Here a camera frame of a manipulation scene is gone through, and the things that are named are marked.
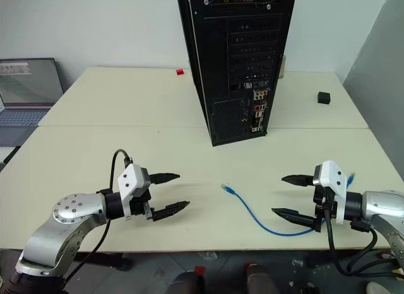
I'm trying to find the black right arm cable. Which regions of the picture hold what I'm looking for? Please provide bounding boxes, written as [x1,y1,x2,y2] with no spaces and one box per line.
[323,208,399,278]

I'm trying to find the dark rounded shape red mark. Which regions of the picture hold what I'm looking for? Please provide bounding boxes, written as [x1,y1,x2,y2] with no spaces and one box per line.
[165,265,210,294]

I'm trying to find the blue ethernet cable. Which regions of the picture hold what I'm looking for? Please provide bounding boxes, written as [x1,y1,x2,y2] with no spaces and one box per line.
[220,172,357,237]

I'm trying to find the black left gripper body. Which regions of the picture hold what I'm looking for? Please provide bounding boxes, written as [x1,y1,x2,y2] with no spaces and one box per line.
[129,187,156,221]

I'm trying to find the white shoe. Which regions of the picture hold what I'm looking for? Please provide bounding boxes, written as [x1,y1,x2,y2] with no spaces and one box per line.
[365,281,395,294]

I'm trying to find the dark rounded brownish shape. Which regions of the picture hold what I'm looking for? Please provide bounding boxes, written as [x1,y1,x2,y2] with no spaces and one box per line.
[242,262,282,294]

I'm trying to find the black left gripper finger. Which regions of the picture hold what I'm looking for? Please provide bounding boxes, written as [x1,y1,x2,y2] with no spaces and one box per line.
[149,172,181,185]
[153,199,191,222]

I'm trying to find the grey open laptop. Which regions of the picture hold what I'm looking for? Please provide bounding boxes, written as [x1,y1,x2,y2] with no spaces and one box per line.
[0,57,65,147]

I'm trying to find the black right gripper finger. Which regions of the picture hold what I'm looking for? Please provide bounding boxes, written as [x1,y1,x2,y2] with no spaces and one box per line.
[281,173,316,189]
[271,207,317,227]

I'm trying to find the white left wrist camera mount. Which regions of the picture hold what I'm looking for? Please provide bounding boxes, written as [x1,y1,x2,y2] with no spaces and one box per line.
[117,163,150,220]

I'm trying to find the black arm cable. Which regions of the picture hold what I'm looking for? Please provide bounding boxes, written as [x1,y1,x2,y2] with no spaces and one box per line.
[323,208,399,278]
[64,148,132,284]

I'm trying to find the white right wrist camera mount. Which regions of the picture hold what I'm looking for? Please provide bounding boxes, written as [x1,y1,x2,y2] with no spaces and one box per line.
[313,160,348,225]

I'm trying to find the black computer tower case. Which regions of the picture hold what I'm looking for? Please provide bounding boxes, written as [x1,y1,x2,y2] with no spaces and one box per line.
[175,0,298,148]

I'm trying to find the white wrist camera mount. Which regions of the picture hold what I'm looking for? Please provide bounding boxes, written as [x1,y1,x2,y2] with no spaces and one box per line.
[117,163,150,220]
[313,160,348,225]

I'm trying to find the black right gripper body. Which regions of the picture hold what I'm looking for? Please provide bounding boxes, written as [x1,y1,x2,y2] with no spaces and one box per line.
[311,184,338,234]

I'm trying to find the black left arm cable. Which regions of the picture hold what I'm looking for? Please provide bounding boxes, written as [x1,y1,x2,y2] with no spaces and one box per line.
[64,148,132,284]

